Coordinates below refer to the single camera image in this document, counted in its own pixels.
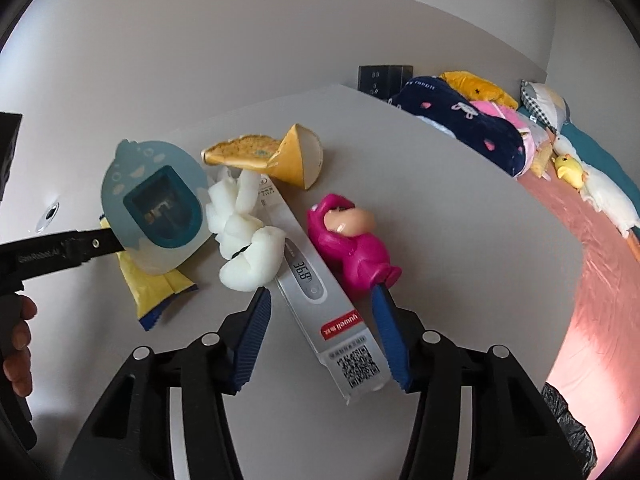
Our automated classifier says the yellow star cushion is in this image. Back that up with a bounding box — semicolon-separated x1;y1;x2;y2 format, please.
439;71;518;110

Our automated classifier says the golden cone toy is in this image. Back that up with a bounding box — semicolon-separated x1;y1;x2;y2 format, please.
201;123;325;191

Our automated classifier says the pink blanket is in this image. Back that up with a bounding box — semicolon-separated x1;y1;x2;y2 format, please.
470;100;538;171

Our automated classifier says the bed with pink sheet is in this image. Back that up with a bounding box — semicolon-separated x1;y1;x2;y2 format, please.
520;170;640;396

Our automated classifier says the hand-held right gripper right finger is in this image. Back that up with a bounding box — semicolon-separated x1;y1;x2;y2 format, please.
371;284;583;480

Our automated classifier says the pale yellow plush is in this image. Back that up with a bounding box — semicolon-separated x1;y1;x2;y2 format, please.
530;150;553;181

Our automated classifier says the white plush toy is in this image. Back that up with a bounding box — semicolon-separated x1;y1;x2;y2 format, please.
206;166;287;292

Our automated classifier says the checked patchwork pillow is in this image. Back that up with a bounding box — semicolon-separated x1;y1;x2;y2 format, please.
520;80;571;133

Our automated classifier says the grey thermometer box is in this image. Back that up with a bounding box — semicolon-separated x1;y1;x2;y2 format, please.
256;172;392;405

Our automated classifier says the black wall socket panel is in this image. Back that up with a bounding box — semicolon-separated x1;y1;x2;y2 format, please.
357;64;415;98

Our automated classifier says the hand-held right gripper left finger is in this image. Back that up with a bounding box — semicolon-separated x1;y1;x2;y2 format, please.
60;287;273;480

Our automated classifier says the navy printed blanket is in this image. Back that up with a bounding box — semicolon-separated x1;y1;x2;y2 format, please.
387;76;526;177

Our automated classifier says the teal fish-shaped package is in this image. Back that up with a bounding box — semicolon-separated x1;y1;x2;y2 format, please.
100;138;213;276

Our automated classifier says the bin with black bag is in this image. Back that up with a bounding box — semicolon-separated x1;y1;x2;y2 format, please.
542;382;598;480

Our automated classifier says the yellow snack packet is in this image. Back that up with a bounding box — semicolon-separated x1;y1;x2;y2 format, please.
97;215;198;332

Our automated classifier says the yellow duck plush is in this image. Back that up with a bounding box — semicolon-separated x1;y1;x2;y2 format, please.
552;154;586;191

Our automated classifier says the person's left hand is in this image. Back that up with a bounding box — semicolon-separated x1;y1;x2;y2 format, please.
1;294;39;397

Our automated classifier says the teal pillow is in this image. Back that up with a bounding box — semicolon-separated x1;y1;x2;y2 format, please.
517;105;640;211

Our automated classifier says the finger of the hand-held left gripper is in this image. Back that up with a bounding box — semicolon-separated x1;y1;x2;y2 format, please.
64;227;126;269

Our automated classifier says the round wall fixture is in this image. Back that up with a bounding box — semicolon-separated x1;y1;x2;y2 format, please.
37;201;61;231

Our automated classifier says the magenta toy figure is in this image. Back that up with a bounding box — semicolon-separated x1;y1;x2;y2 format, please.
306;192;402;297

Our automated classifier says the white goose plush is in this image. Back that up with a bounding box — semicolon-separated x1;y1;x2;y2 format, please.
552;132;640;240

